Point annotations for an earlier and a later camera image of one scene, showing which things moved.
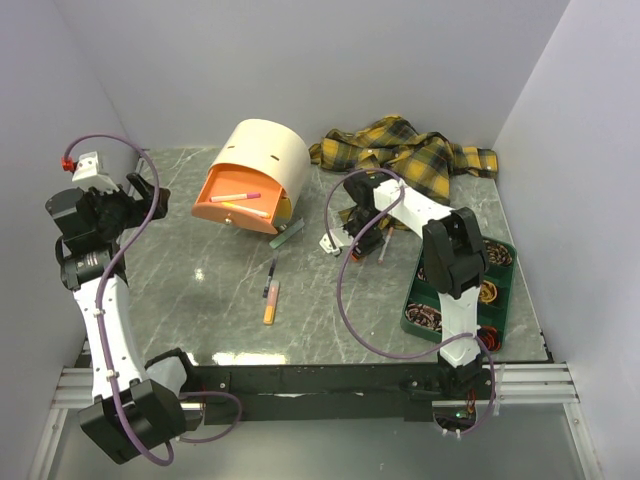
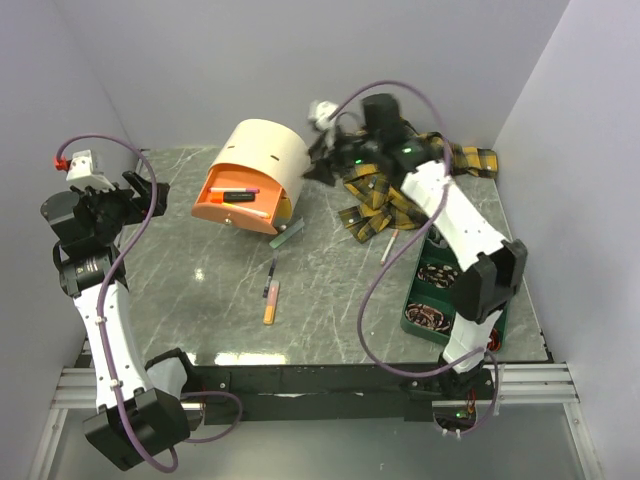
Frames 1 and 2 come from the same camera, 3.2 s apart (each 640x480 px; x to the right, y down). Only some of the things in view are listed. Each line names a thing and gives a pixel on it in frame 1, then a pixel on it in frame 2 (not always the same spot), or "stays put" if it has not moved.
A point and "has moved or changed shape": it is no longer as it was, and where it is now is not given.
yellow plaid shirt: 423,162 → 378,193
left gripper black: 136,207 stays put
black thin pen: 270,274 stays put
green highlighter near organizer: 291,230 stays put
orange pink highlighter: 271,303 stays put
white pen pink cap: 234,197 has moved or changed shape
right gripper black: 364,247 → 319,169
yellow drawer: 283,213 stays put
